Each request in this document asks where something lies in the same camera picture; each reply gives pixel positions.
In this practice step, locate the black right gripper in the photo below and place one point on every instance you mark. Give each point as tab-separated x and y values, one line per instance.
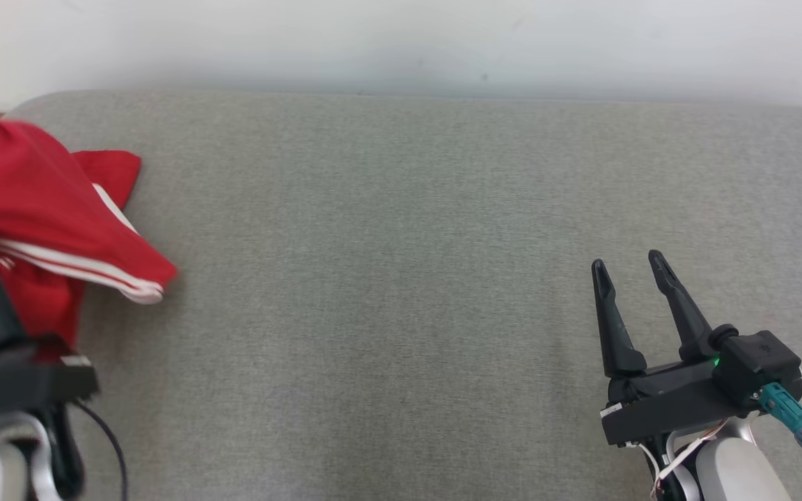
672	403

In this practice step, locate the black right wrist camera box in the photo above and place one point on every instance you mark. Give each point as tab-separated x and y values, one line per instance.
763	362

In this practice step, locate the red shirt with white sleeves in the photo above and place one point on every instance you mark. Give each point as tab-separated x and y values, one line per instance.
39	202

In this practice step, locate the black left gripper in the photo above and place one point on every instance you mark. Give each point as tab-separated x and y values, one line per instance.
32	379

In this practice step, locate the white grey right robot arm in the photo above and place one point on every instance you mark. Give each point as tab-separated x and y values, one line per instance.
735	473

